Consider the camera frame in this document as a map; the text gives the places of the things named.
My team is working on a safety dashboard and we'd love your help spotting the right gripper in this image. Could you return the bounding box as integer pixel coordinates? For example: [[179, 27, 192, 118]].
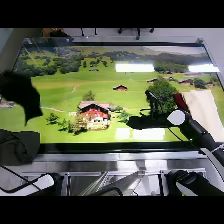
[[140, 113, 173, 131]]

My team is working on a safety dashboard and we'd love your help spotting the black garment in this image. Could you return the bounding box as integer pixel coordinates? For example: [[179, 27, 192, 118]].
[[0, 70, 44, 127]]

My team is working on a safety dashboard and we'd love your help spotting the red garment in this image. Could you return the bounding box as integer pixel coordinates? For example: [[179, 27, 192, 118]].
[[172, 92, 190, 113]]

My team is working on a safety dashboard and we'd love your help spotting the beige garment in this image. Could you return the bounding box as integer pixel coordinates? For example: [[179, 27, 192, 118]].
[[182, 89, 224, 143]]

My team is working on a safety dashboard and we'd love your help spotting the black office chair base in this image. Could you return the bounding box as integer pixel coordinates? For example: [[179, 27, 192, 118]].
[[116, 27, 156, 41]]

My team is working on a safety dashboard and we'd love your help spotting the dark grey garment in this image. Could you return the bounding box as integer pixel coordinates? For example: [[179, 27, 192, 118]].
[[0, 129, 41, 167]]

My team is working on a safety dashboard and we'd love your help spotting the silver frame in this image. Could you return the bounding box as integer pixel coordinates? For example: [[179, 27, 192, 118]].
[[19, 35, 224, 197]]

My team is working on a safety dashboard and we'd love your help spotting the black cable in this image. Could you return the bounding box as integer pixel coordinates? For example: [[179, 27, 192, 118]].
[[0, 165, 52, 194]]

